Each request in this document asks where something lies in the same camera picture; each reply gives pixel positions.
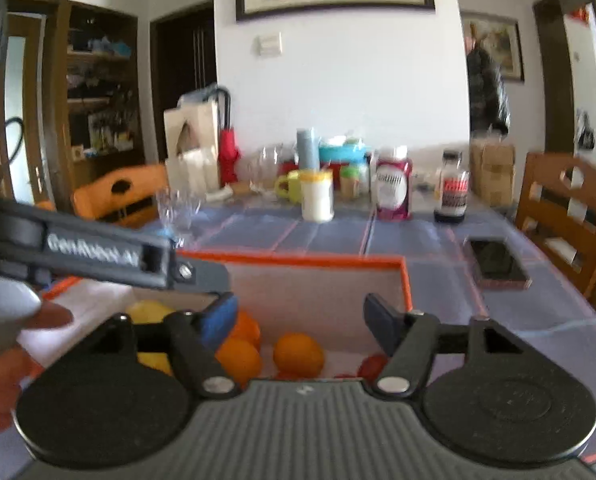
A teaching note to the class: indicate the clear drinking glass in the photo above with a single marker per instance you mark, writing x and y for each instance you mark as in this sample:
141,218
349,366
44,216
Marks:
177,211

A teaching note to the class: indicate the orange cardboard box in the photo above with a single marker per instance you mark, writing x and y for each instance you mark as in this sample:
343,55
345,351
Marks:
320,296

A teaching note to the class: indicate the white jar yellow lid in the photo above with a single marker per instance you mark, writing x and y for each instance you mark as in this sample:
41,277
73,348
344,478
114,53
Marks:
317,195

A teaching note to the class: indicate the red tomato front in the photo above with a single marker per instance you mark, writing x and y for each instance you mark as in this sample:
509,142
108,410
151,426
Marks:
371,367

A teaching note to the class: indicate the yellow-green mango by box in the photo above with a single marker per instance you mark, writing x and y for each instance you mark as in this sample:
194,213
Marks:
156,361

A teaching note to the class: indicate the teal plastic container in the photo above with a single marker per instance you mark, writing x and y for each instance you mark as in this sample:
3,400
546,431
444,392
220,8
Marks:
346,152

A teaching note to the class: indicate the purple vitamin bottle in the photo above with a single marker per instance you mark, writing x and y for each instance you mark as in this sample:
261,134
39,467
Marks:
391,171

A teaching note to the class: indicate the framed landscape painting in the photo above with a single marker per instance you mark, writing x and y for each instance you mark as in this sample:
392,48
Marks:
500,37

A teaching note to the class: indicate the black smartphone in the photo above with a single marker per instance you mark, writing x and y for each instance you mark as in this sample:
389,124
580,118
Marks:
494,265

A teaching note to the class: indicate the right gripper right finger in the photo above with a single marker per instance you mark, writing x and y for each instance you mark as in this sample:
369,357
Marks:
409,341

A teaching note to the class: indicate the wooden chair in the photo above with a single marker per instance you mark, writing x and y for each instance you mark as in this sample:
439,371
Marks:
125,197
557,212

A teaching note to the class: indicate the white wall switch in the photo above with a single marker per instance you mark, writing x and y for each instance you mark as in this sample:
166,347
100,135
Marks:
269,46

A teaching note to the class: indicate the yellow mango near left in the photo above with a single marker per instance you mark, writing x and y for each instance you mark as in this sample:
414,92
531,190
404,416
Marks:
148,312

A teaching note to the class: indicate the small tangerine behind left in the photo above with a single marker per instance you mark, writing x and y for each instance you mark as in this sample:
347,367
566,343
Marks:
247,329

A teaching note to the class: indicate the large orange front left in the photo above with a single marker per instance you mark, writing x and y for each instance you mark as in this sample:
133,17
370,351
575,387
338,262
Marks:
240,360

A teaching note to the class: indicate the dark hanging jacket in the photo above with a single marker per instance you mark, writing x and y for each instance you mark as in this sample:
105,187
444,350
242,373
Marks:
488,103

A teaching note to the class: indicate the dark wooden bookshelf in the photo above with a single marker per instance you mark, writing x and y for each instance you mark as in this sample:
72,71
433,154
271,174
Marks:
71,76

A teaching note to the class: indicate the green mug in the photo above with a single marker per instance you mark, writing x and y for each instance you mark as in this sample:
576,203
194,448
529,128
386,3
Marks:
287,187

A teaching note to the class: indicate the wooden chair right far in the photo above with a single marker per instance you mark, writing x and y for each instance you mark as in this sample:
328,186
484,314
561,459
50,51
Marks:
557,212

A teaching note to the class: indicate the red folded umbrella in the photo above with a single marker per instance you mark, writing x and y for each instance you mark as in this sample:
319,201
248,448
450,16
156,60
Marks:
229,153

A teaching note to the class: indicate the person left hand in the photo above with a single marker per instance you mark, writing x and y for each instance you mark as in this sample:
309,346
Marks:
16,364

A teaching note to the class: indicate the small jar green lid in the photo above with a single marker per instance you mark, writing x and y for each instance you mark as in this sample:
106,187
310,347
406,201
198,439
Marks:
349,179

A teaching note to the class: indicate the blue tumbler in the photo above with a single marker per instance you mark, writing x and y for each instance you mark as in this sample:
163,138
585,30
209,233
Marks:
308,149

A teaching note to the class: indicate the red tomato middle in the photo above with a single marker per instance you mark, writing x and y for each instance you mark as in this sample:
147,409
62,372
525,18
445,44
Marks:
283,376

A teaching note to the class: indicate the wooden chair left far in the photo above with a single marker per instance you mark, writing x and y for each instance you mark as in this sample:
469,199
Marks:
125,197

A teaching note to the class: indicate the dark glass bottle red label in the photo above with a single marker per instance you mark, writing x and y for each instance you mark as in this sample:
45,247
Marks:
452,188

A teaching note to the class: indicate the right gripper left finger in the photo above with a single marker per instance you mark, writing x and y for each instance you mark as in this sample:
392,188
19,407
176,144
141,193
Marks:
194,339

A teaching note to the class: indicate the large orange by box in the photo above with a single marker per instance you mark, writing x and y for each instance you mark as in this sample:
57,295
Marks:
299,354

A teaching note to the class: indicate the cardboard box on table end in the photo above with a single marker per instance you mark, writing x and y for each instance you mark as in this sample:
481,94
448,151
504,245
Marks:
492,167

